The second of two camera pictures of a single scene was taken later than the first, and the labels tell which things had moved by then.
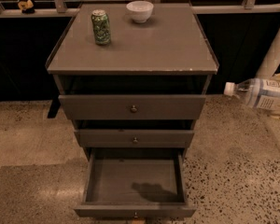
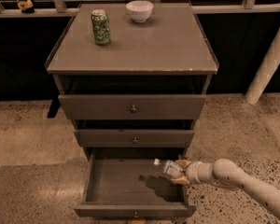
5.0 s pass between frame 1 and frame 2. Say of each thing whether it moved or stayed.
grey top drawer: stayed
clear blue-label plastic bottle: moved
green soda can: stayed
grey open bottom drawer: stayed
